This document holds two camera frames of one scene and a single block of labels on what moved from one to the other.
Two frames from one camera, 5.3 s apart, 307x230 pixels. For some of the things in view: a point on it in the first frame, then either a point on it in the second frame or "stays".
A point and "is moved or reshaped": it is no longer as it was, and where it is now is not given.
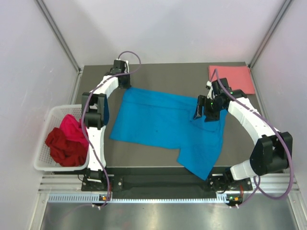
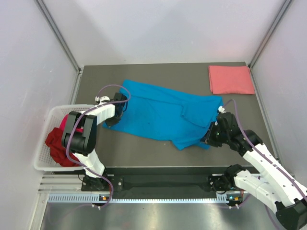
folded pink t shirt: x=238 y=77 stays
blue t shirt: x=153 y=119 is moved or reshaped
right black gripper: x=209 y=116 -> x=207 y=138
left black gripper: x=127 y=84 -> x=110 y=123
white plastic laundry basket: x=45 y=159 stays
